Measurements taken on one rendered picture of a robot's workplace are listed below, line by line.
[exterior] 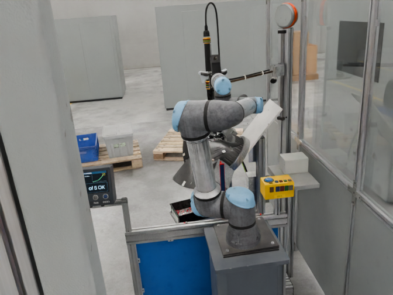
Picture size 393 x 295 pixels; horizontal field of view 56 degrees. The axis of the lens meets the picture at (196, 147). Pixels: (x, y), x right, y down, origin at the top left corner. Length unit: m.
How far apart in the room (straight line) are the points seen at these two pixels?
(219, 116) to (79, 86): 8.28
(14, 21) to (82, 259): 0.21
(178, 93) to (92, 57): 2.54
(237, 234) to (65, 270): 1.24
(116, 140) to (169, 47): 3.10
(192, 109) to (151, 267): 1.17
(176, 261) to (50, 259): 1.86
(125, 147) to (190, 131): 3.76
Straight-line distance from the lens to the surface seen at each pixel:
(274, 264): 1.58
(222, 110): 1.30
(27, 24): 0.31
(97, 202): 1.94
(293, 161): 2.58
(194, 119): 1.32
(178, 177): 2.33
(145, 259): 2.20
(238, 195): 1.52
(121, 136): 5.00
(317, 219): 2.75
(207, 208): 1.55
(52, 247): 0.37
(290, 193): 2.06
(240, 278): 1.60
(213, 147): 2.14
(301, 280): 3.06
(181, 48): 7.61
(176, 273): 2.26
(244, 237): 1.58
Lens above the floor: 1.96
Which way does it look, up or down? 21 degrees down
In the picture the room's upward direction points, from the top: 4 degrees counter-clockwise
